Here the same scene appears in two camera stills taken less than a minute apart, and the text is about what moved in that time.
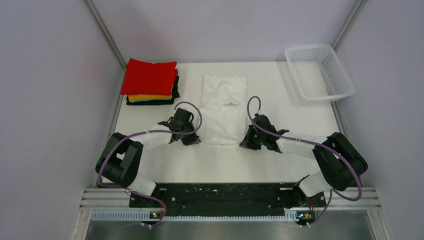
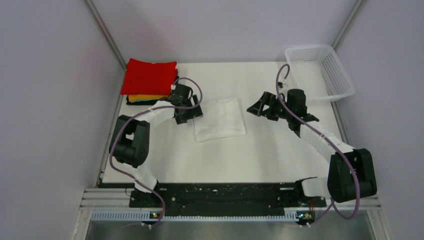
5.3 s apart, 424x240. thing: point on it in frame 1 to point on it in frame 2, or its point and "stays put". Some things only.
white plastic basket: [318, 74] stays put
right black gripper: [247, 142] to [269, 99]
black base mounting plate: [226, 199] stays put
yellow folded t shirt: [134, 97] stays put
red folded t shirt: [143, 78] stays put
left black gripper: [193, 139] to [193, 113]
